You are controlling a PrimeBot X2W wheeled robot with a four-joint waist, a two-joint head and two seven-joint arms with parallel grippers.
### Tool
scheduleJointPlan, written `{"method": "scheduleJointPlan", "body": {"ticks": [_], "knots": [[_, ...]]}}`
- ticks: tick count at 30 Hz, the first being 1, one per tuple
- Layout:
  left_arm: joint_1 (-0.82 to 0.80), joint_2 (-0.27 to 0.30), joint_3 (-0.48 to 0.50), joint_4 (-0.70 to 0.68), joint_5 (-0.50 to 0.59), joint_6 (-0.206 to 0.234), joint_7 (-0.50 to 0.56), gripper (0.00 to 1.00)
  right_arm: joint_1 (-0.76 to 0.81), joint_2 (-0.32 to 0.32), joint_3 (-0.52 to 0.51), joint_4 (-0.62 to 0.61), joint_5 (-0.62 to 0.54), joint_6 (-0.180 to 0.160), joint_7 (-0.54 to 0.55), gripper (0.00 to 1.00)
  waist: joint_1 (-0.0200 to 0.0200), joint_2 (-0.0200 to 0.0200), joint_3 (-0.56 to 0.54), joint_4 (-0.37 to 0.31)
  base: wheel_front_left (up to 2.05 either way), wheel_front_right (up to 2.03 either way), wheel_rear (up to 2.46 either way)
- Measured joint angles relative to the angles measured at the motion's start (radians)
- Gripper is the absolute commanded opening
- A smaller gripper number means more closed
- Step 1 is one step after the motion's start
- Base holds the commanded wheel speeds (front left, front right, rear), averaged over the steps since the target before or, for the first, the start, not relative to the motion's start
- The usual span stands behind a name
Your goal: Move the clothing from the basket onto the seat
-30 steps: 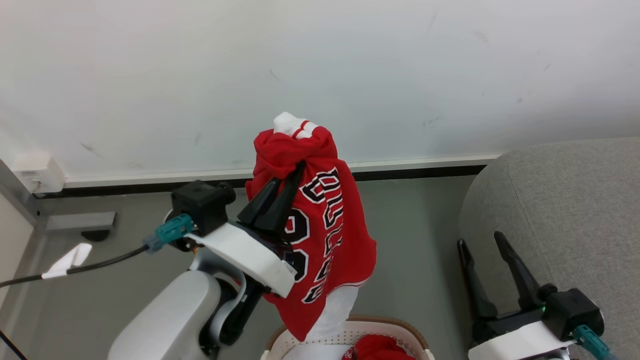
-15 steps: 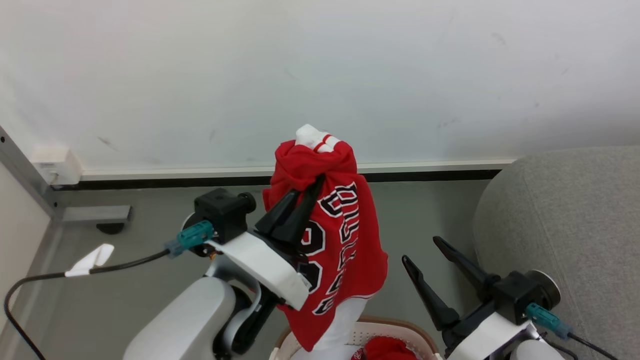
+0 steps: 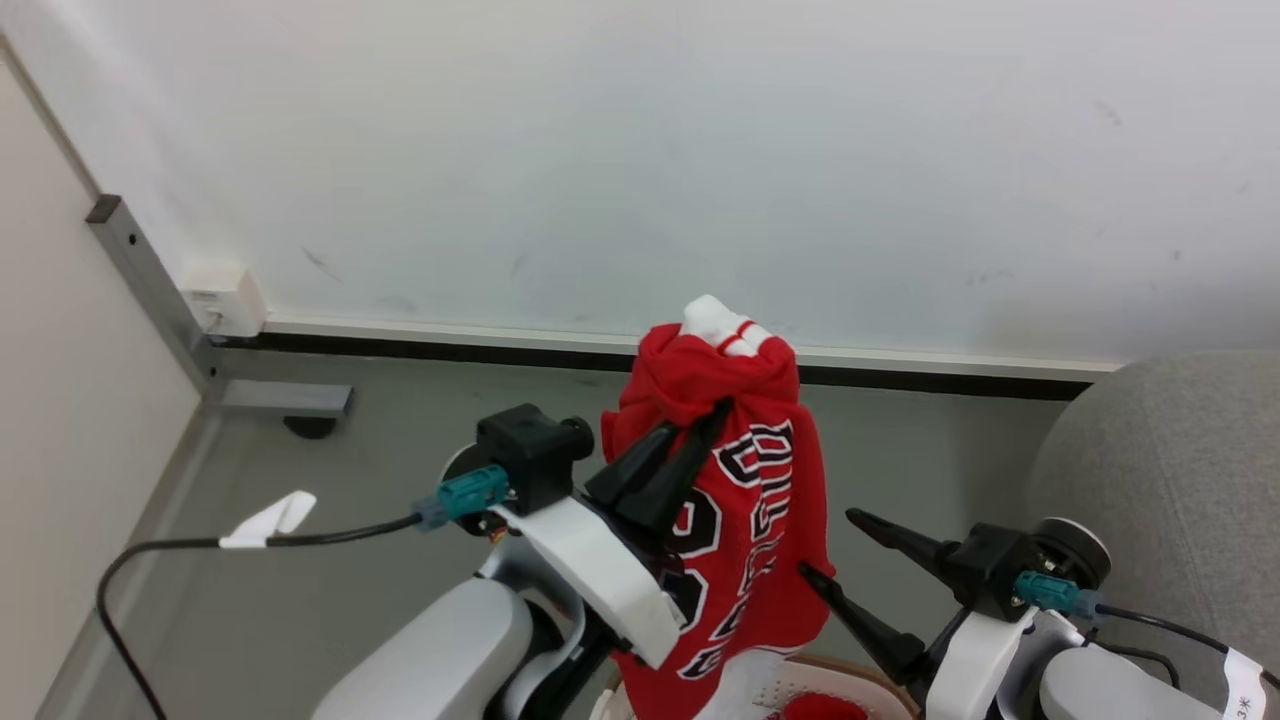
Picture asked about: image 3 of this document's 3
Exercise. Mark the white wall box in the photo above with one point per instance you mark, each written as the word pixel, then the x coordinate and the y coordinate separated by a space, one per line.
pixel 225 298

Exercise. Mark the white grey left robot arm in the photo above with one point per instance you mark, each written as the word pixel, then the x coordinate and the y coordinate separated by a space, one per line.
pixel 440 650

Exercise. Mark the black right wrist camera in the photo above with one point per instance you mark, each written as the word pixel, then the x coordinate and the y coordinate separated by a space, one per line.
pixel 990 570

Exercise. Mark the beige partition panel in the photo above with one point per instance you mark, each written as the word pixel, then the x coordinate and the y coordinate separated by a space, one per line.
pixel 70 420

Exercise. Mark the white laundry basket brown rim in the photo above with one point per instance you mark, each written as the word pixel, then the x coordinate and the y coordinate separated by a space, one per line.
pixel 860 675

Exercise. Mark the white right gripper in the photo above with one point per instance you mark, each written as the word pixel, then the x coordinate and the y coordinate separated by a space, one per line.
pixel 975 665

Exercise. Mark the red basketball jersey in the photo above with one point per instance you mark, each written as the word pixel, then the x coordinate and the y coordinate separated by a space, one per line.
pixel 770 400

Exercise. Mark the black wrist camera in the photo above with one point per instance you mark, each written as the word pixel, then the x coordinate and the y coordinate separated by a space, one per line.
pixel 530 455
pixel 990 570

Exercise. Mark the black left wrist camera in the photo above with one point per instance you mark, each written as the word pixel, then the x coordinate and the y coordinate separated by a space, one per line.
pixel 530 455

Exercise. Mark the white tape tag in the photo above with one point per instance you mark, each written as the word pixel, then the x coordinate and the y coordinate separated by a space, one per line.
pixel 268 522

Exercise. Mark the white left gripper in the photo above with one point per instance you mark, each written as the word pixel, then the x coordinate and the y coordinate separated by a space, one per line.
pixel 600 565

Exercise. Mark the red garment in basket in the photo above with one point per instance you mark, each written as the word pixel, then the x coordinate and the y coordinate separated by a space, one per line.
pixel 822 708

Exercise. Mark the black round frame foot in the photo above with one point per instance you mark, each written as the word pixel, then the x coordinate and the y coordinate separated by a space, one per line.
pixel 310 427

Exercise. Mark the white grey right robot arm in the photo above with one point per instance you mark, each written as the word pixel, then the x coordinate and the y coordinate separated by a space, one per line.
pixel 1110 690

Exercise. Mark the grey metal partition frame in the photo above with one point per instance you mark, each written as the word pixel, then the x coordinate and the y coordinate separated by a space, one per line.
pixel 150 285

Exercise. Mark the grey fabric sofa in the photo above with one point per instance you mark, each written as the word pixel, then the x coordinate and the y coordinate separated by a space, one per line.
pixel 1170 470

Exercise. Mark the white and black baseboard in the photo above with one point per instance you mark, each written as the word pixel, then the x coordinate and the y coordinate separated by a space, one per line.
pixel 500 345

